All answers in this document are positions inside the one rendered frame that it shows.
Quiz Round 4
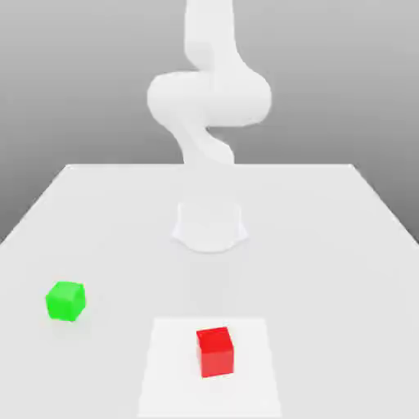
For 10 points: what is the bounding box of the small red cube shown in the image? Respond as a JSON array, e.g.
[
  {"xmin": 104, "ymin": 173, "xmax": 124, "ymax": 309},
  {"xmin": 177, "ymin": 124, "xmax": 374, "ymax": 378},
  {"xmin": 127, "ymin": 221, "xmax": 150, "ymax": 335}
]
[{"xmin": 196, "ymin": 326, "xmax": 235, "ymax": 379}]

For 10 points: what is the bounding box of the small green cube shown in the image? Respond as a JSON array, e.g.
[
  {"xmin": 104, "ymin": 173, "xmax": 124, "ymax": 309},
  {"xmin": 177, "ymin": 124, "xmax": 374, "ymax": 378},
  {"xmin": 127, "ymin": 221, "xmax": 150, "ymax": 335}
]
[{"xmin": 44, "ymin": 280, "xmax": 87, "ymax": 322}]

